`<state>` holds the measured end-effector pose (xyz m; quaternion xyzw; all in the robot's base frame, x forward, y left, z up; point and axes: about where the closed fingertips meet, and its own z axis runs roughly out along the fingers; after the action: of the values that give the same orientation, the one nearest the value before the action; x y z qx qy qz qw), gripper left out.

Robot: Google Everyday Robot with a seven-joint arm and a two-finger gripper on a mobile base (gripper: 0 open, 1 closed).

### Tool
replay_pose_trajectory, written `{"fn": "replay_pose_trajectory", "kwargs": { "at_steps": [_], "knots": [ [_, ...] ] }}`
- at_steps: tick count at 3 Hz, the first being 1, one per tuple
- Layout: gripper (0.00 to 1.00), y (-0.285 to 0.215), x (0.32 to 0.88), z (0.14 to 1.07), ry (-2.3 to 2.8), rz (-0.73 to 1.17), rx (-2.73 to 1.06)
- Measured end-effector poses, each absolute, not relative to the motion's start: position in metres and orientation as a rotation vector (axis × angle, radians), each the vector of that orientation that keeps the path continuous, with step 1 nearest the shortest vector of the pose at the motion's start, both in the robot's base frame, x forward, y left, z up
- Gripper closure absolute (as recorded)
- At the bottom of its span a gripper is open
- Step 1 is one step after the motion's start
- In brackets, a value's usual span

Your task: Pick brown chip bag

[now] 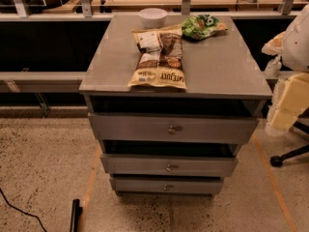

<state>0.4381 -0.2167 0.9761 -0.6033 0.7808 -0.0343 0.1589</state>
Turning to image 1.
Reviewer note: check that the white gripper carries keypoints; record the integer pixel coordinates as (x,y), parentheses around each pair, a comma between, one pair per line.
(297,47)

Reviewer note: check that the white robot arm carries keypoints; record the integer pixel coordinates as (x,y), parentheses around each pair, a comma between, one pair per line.
(295,52)

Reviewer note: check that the black bar on floor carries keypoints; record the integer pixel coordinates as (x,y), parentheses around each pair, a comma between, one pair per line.
(76,211)

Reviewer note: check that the grey drawer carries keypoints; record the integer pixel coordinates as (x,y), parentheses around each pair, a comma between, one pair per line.
(166,186)
(168,165)
(172,129)

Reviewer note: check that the white bowl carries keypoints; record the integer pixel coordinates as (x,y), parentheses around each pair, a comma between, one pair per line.
(152,17)

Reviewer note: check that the bottom grey drawer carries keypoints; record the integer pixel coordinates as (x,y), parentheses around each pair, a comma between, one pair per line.
(166,186)

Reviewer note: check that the green chip bag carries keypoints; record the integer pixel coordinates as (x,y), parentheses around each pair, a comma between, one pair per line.
(202,26)

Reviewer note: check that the brown chip bag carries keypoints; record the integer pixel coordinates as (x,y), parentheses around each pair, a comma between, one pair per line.
(160,62)

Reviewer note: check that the grey drawer cabinet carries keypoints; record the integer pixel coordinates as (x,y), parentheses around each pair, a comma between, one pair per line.
(222,81)

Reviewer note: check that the top grey drawer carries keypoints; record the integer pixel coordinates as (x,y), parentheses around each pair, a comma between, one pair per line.
(172,129)

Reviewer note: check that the middle grey drawer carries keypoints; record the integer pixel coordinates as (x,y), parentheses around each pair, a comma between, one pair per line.
(168,165)

